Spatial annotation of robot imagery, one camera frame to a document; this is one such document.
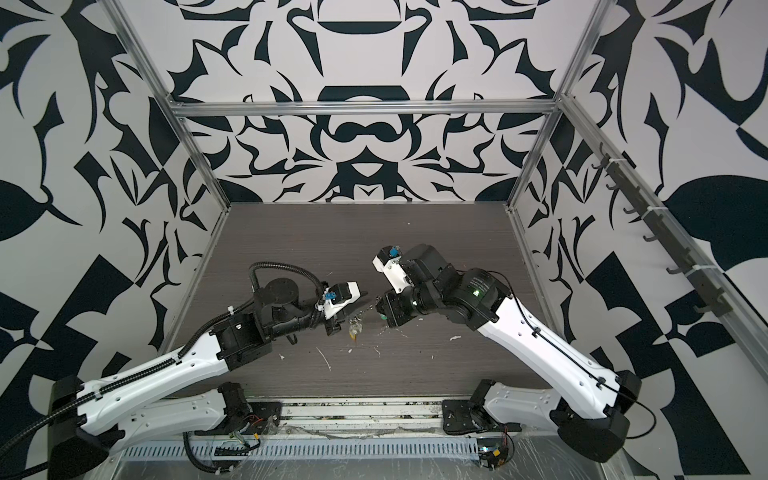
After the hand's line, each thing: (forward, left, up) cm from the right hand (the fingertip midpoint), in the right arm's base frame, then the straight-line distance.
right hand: (377, 307), depth 63 cm
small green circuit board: (-23, -26, -29) cm, 45 cm away
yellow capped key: (0, +7, -17) cm, 18 cm away
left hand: (+4, +2, +2) cm, 5 cm away
